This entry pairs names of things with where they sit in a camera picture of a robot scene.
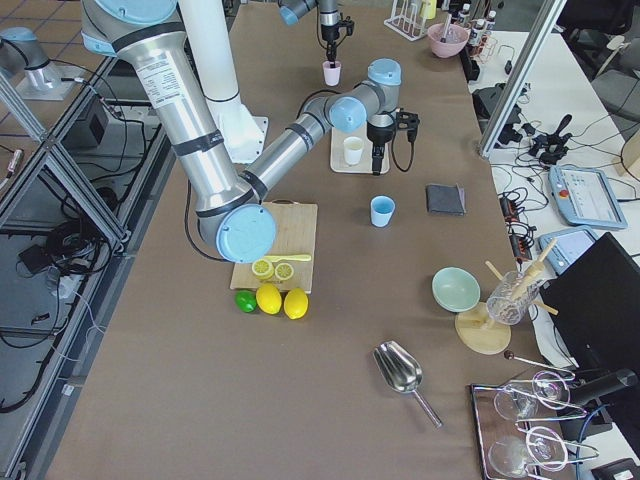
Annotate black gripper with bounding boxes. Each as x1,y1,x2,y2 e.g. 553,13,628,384
367,108,419,175
319,13,355,68

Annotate cream yellow cup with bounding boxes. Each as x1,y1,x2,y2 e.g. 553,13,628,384
343,136,364,166

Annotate pink cup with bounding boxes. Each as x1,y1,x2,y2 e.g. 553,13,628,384
322,61,342,87

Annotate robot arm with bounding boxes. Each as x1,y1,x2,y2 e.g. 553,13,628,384
277,0,355,67
81,1,401,263

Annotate cream rabbit tray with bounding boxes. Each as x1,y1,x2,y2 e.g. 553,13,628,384
330,123,373,174

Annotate wine glass rack tray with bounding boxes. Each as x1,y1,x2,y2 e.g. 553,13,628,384
469,370,599,479

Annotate blue cup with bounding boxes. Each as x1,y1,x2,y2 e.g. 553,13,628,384
370,195,396,228

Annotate grey folded cloth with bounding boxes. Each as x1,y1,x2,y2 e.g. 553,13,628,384
425,184,466,216

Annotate wooden cutting board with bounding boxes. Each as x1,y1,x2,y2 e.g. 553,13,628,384
230,202,318,294

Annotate pink ice bowl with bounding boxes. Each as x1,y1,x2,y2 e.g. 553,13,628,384
427,23,469,58

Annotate yellow plastic knife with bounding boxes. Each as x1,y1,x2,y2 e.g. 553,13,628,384
263,254,312,263

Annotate lemon slice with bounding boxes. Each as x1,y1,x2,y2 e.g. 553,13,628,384
274,262,295,282
251,258,275,281

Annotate green bowl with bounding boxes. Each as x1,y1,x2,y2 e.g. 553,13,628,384
431,267,480,313

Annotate whole lemon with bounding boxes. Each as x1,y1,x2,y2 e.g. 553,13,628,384
284,288,309,320
256,283,282,315

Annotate clear textured glass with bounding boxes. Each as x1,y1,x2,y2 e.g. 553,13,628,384
486,271,541,325

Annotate green lime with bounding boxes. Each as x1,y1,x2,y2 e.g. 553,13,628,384
234,290,258,313

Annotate wooden cup stand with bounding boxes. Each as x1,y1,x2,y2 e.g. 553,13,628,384
455,240,558,355

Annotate teach pendant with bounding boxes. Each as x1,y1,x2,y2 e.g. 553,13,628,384
548,165,628,230
538,225,598,275

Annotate steel scoop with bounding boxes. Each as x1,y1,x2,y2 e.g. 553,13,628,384
373,340,443,428

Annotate black monitor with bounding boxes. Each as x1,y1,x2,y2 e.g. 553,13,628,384
541,233,639,373

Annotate upper wine glass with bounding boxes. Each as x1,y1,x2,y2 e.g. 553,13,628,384
494,370,569,421

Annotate lower wine glass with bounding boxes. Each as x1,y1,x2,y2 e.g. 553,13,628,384
488,426,568,479

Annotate white wire drying rack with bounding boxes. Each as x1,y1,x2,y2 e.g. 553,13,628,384
384,0,437,41

